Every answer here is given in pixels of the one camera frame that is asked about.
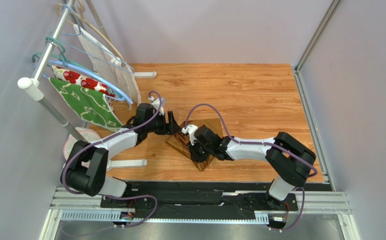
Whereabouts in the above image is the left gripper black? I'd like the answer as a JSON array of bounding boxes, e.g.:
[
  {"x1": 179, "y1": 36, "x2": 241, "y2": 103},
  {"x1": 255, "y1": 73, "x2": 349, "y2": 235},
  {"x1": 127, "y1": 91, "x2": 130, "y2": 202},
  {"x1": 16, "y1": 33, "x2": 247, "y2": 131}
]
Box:
[{"x1": 146, "y1": 111, "x2": 182, "y2": 136}]

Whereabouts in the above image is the brown satin napkin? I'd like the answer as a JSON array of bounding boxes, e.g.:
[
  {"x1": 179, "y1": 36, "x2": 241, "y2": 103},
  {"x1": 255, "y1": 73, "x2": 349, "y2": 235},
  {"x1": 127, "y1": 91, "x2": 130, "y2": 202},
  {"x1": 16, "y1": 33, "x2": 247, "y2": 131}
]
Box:
[{"x1": 166, "y1": 118, "x2": 223, "y2": 171}]

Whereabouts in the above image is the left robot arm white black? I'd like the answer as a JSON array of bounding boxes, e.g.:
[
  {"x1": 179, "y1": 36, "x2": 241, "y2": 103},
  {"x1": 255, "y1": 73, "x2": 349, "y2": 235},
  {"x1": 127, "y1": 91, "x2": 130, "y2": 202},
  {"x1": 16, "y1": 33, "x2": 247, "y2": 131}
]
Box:
[{"x1": 61, "y1": 103, "x2": 181, "y2": 198}]

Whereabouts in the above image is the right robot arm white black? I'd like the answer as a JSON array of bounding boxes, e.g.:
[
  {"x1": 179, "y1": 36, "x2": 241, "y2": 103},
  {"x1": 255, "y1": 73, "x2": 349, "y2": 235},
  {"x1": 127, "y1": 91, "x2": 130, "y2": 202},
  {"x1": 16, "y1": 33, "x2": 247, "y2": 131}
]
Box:
[{"x1": 181, "y1": 124, "x2": 317, "y2": 201}]

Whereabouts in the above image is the green white patterned towel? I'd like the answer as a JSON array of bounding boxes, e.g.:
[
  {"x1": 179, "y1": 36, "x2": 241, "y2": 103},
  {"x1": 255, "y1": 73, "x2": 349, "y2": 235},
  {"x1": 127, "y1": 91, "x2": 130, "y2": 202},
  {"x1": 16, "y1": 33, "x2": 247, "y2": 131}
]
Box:
[{"x1": 49, "y1": 77, "x2": 122, "y2": 132}]

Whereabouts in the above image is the pink white mesh basket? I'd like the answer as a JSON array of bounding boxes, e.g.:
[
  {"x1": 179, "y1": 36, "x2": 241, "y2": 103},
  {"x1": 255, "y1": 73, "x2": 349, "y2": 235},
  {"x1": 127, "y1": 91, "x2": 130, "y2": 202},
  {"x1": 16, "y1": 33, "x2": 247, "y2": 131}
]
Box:
[{"x1": 63, "y1": 129, "x2": 102, "y2": 161}]

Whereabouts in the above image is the beige grey hanging cloth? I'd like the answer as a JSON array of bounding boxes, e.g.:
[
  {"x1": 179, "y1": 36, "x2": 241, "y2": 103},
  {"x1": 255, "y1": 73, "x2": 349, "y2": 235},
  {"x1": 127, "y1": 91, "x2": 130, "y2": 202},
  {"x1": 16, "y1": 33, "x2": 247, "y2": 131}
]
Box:
[{"x1": 73, "y1": 23, "x2": 142, "y2": 111}]

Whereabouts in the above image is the light blue plastic hanger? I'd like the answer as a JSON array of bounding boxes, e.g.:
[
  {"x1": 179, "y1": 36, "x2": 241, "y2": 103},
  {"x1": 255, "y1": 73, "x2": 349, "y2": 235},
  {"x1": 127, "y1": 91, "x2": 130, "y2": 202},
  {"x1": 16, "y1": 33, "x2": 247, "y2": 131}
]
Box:
[{"x1": 48, "y1": 60, "x2": 134, "y2": 104}]

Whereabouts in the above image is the red floral white cloth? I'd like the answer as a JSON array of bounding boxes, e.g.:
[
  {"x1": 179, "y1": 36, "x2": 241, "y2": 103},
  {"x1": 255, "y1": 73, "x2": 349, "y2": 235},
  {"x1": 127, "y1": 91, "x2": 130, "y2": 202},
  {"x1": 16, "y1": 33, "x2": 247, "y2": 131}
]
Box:
[{"x1": 51, "y1": 65, "x2": 116, "y2": 97}]

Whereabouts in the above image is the teal plastic hanger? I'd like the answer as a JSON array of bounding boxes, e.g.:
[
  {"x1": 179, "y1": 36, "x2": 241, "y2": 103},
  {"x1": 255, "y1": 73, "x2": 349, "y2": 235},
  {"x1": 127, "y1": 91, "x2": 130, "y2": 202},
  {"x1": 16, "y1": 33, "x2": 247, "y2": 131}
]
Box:
[{"x1": 31, "y1": 36, "x2": 88, "y2": 71}]

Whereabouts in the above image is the wooden hanger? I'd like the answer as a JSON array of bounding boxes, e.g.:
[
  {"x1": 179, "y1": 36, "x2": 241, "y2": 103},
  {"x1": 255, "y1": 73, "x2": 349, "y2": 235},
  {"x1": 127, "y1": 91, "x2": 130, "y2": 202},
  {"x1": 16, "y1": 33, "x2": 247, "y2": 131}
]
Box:
[{"x1": 69, "y1": 0, "x2": 124, "y2": 61}]

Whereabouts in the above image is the white metal clothes rack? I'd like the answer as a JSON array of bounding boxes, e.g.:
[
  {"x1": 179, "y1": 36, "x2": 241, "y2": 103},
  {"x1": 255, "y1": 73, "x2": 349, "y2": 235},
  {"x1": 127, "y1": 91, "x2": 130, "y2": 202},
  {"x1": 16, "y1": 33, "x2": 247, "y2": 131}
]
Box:
[{"x1": 17, "y1": 0, "x2": 158, "y2": 172}]

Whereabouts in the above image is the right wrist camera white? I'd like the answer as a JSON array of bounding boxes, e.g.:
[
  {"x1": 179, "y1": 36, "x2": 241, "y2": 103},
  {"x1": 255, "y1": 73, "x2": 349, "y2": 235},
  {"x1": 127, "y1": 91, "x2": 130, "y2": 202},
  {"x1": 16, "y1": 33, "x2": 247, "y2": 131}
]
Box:
[{"x1": 181, "y1": 124, "x2": 198, "y2": 146}]

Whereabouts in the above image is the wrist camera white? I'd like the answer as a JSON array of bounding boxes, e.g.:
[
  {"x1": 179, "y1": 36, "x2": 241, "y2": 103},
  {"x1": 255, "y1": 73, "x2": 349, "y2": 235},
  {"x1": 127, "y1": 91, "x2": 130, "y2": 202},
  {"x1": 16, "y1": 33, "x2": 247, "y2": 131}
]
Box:
[
  {"x1": 149, "y1": 96, "x2": 166, "y2": 116},
  {"x1": 181, "y1": 124, "x2": 198, "y2": 146}
]

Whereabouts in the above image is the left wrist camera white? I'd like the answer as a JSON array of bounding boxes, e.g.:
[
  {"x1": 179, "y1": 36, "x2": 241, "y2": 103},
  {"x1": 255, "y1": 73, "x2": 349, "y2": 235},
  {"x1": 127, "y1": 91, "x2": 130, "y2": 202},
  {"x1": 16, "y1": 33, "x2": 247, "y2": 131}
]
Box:
[{"x1": 149, "y1": 96, "x2": 166, "y2": 116}]

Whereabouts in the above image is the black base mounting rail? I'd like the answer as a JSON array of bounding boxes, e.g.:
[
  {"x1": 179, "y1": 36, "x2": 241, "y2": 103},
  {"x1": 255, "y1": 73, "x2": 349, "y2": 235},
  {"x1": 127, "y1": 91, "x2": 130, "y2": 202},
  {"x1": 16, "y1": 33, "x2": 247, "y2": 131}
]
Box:
[{"x1": 99, "y1": 179, "x2": 333, "y2": 224}]

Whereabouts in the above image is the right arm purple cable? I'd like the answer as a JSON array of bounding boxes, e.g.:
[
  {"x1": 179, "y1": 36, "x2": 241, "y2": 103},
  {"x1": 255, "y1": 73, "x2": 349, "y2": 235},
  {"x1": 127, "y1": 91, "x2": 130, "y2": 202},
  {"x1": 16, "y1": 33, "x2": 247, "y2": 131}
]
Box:
[{"x1": 184, "y1": 103, "x2": 318, "y2": 232}]

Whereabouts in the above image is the thin blue wire hanger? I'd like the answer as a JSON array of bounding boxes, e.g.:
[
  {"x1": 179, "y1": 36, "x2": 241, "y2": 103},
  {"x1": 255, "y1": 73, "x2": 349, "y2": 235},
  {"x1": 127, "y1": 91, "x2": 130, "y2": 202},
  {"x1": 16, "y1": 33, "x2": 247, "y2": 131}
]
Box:
[{"x1": 56, "y1": 3, "x2": 135, "y2": 75}]

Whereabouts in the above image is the aluminium corner frame post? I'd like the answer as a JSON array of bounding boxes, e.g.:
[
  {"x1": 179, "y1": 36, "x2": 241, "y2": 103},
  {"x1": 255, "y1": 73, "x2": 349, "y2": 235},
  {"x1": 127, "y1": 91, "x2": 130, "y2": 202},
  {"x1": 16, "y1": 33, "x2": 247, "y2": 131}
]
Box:
[{"x1": 294, "y1": 0, "x2": 343, "y2": 72}]

